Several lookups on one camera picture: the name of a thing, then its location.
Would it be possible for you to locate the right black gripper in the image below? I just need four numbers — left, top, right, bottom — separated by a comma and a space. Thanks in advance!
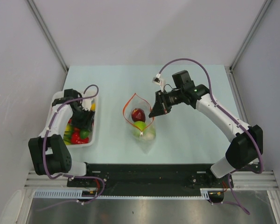
149, 89, 183, 118

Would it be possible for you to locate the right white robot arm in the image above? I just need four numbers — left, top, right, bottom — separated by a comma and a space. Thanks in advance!
149, 70, 263, 187

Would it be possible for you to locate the aluminium frame post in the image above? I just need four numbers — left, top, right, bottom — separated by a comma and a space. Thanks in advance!
231, 0, 273, 70
25, 0, 69, 73

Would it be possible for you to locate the red bell pepper toy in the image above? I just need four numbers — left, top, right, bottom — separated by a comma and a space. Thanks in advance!
70, 132, 89, 145

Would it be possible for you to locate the left aluminium frame post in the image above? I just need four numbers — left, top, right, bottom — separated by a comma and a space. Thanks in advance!
25, 0, 69, 73

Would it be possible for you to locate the clear zip top bag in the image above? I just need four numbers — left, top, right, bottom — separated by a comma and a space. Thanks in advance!
122, 93, 156, 154

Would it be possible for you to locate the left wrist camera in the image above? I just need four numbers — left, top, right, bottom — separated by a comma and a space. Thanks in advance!
82, 98, 95, 111

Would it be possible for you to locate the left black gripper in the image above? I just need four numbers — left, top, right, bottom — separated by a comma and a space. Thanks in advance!
70, 106, 95, 132

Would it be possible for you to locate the green red mango toy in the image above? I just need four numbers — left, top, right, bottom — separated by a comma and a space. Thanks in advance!
79, 129, 91, 139

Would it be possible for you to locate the green apple toy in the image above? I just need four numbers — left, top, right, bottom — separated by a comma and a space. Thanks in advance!
133, 121, 147, 132

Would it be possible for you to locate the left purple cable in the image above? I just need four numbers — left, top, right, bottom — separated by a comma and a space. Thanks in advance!
35, 84, 105, 210

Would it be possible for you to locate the yellow lemon toy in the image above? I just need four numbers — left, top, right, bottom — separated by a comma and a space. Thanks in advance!
90, 103, 96, 111

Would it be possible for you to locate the white plastic food tray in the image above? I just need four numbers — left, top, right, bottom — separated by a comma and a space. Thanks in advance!
45, 89, 99, 149

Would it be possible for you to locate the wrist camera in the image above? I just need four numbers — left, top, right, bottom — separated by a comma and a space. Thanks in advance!
82, 98, 95, 111
152, 73, 166, 92

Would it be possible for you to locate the white cable duct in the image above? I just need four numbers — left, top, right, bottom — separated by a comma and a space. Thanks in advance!
34, 189, 210, 199

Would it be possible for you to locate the right aluminium frame post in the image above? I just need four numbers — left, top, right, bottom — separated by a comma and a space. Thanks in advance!
231, 0, 273, 70

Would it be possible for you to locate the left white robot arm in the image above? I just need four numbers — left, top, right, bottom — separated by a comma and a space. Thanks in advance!
28, 89, 98, 187

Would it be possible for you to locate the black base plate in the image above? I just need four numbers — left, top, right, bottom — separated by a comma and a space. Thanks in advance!
67, 164, 233, 197

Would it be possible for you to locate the white cauliflower toy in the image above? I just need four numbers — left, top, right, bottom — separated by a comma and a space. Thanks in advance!
132, 129, 156, 141

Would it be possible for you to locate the dark red apple toy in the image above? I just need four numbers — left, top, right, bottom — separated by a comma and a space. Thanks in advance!
131, 108, 146, 122

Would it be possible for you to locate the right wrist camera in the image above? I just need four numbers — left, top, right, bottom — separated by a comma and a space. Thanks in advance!
152, 73, 166, 92

